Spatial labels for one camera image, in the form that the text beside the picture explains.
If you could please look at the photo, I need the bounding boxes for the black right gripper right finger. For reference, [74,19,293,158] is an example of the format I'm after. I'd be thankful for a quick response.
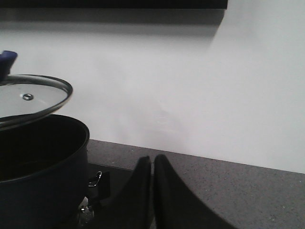
[153,155,234,229]

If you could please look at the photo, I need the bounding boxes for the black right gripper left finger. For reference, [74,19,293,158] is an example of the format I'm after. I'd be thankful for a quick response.
[94,156,151,229]

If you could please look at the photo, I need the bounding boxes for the glass lid with blue knob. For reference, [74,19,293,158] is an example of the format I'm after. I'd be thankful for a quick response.
[0,51,73,131]

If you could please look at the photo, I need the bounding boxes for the blue cooking pot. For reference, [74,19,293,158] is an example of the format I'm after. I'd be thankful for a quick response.
[0,114,90,229]

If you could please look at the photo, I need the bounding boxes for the black glass gas stove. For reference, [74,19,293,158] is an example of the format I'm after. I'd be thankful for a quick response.
[88,163,132,229]

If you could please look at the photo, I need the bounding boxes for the black range hood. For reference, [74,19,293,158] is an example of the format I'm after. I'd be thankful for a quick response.
[0,0,228,10]

